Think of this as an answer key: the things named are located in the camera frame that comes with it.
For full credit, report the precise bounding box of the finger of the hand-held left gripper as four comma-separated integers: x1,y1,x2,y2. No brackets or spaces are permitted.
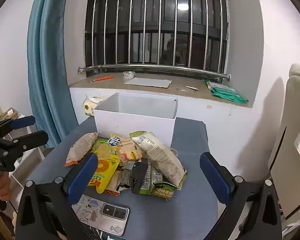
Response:
0,130,49,156
0,116,36,137

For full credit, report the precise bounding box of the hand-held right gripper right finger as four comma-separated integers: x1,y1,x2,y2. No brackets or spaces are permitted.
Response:
199,152,283,240

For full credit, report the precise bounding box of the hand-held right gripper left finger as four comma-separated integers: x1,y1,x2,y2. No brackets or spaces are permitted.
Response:
15,152,99,240

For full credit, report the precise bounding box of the yellow snack packet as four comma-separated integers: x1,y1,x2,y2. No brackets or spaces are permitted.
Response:
87,144,121,194

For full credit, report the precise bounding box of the brown beige snack packet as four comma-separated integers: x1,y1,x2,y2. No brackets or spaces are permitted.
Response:
65,132,99,168

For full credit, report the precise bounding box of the silver brown snack packet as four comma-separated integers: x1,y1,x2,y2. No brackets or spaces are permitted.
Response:
104,164,134,197

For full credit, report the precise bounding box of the small green snack packet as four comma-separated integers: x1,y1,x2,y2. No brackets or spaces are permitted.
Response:
91,138,111,154

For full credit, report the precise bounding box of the white blue-logo snack packet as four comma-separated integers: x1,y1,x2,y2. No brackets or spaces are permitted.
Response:
108,133,131,148

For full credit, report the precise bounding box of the orange white snack packet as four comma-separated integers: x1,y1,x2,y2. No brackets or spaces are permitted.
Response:
116,137,143,163

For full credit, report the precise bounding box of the large beige green-edged snack packet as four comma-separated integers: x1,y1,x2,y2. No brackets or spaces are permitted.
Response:
129,130,188,188

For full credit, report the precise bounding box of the green black snack packet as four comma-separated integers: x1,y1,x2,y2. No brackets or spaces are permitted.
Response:
131,160,178,201

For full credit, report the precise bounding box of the white cardboard box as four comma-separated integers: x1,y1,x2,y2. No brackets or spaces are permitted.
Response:
93,92,178,147

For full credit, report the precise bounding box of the person's left hand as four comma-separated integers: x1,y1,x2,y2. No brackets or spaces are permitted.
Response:
0,172,11,202

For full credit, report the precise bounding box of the small cardboard box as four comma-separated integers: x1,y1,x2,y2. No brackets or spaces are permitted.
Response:
0,108,18,121

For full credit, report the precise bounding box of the smartphone with printed case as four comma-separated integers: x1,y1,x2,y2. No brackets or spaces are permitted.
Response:
71,194,130,237

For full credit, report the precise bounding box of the yellow tissue pack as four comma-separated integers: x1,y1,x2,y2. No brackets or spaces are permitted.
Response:
83,94,108,117

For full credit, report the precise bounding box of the blue curtain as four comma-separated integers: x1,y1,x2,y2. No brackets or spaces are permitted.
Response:
27,0,78,148

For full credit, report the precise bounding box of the green wet wipes pack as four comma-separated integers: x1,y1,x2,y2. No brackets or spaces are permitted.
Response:
212,86,249,104

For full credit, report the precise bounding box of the white chair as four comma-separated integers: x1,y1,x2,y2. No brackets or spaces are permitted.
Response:
267,63,300,232

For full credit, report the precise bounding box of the stone window sill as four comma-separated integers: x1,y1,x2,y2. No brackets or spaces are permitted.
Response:
69,72,254,109

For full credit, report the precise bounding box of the pale green plastic bag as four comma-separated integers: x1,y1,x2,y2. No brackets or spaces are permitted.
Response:
203,79,237,93

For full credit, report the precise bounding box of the grey cardboard sheet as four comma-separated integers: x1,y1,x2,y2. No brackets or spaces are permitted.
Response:
123,77,173,89

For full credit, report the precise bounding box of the dark window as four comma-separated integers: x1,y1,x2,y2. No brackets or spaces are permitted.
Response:
85,0,228,78

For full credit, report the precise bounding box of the steel window guard rail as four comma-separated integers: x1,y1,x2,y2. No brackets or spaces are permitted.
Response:
77,0,232,82

